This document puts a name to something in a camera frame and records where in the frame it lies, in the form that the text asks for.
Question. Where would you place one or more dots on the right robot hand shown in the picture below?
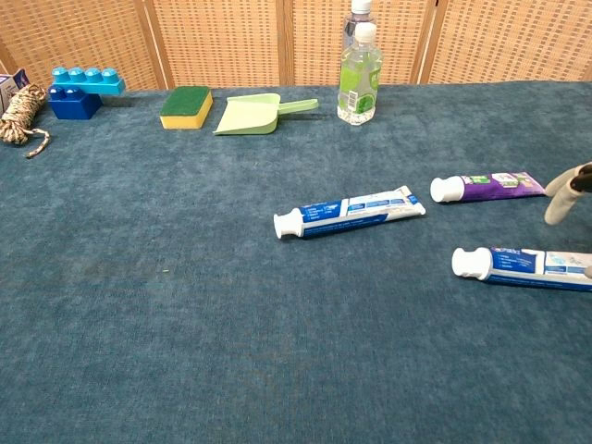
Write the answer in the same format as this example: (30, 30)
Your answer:
(562, 199)

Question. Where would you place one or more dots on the large blue white toothpaste tube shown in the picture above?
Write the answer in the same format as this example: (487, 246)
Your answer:
(513, 266)

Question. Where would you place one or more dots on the purple toothpaste tube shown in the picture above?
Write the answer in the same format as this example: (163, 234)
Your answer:
(490, 187)

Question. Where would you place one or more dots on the slim blue white toothpaste tube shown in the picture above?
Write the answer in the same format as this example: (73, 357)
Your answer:
(347, 217)

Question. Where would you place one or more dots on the clear bottle with green label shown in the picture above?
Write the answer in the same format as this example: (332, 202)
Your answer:
(358, 88)

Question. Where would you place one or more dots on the clear bottle with purple tint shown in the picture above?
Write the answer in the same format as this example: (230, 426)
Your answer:
(350, 30)

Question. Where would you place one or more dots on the light green plastic dustpan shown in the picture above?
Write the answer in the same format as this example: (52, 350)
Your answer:
(245, 118)

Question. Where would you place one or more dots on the wooden rattan folding screen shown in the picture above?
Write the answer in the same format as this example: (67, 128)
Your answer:
(231, 41)

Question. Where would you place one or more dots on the yellow sponge with green pad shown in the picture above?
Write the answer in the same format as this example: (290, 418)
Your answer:
(185, 111)

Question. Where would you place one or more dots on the teal table cloth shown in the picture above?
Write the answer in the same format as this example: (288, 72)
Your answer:
(139, 277)

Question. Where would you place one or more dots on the light blue building block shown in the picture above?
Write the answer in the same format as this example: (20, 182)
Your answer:
(92, 83)

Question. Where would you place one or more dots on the white cardboard box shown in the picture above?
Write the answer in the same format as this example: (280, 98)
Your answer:
(8, 85)

